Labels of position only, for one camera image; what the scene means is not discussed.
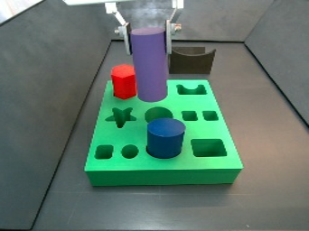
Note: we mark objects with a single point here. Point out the blue cylinder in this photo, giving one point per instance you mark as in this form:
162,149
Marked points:
164,137

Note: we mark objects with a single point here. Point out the green shape sorter board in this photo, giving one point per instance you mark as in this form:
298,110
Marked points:
117,158

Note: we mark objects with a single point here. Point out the black curved cradle stand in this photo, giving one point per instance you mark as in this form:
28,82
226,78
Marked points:
190,60

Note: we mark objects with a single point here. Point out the red hexagonal block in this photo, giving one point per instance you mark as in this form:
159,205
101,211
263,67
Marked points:
123,81

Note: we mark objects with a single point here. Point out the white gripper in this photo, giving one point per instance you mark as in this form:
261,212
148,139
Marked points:
172,27

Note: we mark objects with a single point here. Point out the purple cylinder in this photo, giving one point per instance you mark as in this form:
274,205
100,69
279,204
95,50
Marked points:
150,62

